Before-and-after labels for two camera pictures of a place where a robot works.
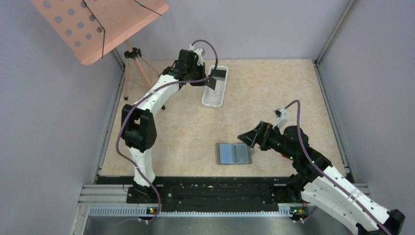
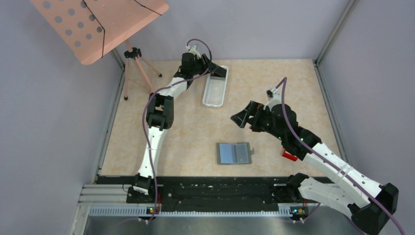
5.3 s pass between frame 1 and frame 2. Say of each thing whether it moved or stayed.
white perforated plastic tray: stayed
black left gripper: moved
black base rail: stayed
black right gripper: moved
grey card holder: stayed
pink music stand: stayed
